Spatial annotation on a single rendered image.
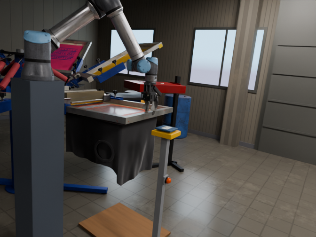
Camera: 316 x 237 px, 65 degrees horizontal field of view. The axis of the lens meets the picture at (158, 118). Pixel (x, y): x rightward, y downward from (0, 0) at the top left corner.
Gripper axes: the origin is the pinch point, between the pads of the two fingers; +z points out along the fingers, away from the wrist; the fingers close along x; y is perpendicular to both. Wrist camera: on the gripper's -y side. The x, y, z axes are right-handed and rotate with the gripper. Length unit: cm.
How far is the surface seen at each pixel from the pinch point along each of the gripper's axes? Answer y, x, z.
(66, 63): -79, -175, -28
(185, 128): -286, -97, 79
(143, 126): -2.7, -7.1, 11.2
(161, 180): 14.0, 19.1, 37.0
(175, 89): -125, -44, -6
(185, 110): -283, -96, 43
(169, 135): 18.5, 24.2, 7.3
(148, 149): -15.1, -9.1, 31.1
